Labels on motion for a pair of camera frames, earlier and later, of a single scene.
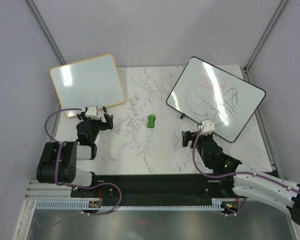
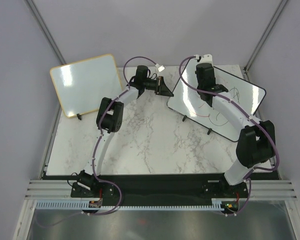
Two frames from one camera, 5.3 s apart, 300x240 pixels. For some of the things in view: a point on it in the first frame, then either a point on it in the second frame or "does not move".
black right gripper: [187, 136] to [214, 73]
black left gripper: [95, 120] to [159, 85]
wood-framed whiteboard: [95, 82] does not move
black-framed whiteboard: [204, 91] does not move
